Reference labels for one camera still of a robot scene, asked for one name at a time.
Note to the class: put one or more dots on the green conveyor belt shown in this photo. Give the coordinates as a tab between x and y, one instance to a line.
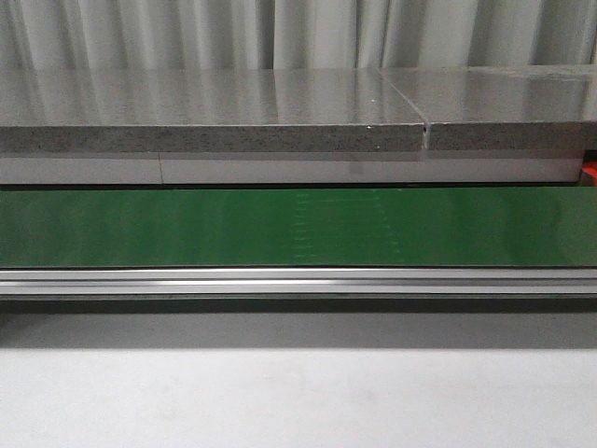
506	226

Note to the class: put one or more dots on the white pleated curtain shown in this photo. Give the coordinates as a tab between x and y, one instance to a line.
295	34

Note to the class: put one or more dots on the red plastic tray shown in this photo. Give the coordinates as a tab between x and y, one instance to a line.
588	176

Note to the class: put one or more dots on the aluminium conveyor frame rail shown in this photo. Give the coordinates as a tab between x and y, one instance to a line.
302	281

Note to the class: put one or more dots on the grey stone counter slab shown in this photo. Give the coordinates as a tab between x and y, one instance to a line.
206	111
539	107

